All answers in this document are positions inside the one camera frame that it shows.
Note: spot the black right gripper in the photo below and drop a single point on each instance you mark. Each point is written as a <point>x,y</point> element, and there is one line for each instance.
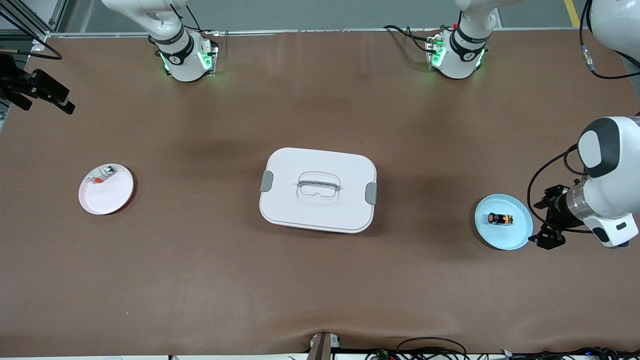
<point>15,80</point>

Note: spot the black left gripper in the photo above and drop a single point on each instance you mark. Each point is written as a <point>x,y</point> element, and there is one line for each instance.
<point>556,199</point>

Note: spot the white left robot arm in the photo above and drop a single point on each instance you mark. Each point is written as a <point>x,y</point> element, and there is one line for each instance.
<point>607,150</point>

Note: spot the white lidded box grey latches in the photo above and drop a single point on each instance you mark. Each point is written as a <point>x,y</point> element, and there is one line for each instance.
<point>320,215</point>

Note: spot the light blue round plate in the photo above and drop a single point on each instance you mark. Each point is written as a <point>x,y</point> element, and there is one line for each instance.
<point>502,237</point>

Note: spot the pink round plate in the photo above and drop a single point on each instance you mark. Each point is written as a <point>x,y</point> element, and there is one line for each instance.
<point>107,200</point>

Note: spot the brown table mat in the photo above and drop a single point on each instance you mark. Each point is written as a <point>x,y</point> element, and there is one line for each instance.
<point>200,280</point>

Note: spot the silver table edge strip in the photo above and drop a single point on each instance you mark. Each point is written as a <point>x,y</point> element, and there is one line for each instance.
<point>300,31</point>

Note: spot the aluminium frame profile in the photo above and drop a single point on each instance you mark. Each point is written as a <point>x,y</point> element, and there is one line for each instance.
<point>41,42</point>

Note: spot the brown metal camera bracket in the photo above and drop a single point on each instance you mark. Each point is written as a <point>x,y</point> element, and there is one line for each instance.
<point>320,347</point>

